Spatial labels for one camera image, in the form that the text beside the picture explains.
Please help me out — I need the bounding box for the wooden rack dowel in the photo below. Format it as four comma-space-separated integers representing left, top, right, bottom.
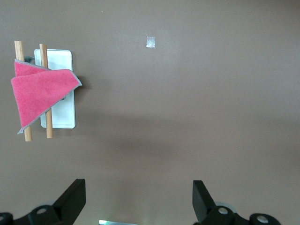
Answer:
39, 44, 54, 139
14, 40, 33, 142

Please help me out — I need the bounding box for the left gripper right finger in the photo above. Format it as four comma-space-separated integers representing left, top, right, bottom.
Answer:
192, 180, 281, 225

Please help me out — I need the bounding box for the white rack base plate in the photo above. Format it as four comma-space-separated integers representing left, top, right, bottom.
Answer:
34, 48, 77, 129

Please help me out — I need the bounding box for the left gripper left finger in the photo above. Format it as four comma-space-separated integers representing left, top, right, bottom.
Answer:
14, 179, 87, 225

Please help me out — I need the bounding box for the pink microfibre cloth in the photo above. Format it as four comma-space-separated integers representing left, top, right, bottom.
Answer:
10, 59, 83, 135

